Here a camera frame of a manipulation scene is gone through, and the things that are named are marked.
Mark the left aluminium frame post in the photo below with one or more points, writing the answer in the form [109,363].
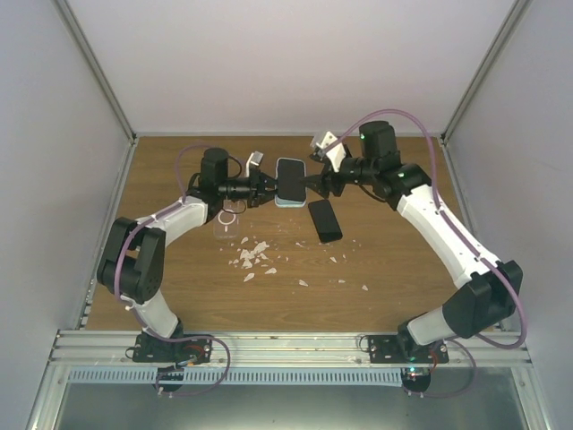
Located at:
[79,37]

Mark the aluminium frame post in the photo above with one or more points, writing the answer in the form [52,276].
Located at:
[79,37]
[500,40]

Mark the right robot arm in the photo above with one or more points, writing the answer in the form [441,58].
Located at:
[487,288]

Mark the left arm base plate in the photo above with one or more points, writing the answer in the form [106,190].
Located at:
[149,349]

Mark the white debris pile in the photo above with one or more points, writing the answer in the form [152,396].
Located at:
[263,257]

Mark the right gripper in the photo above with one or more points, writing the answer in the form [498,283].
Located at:
[323,183]

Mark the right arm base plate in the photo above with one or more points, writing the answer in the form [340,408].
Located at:
[385,349]

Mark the black phone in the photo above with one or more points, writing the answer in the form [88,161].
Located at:
[325,221]

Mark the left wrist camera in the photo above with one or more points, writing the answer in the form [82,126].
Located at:
[253,162]

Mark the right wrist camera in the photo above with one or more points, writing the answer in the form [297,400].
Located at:
[327,148]

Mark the right aluminium frame post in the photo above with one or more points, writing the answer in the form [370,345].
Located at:
[500,40]

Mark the slotted cable duct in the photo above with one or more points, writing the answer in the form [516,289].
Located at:
[256,376]

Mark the light blue cased phone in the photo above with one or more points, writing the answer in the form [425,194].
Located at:
[291,192]

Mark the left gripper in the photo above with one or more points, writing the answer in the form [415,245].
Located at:
[258,193]

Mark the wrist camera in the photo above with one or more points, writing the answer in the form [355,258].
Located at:
[253,162]
[327,148]

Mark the aluminium front rail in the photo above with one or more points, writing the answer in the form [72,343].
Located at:
[272,349]

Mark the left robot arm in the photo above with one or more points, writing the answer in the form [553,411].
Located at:
[132,264]

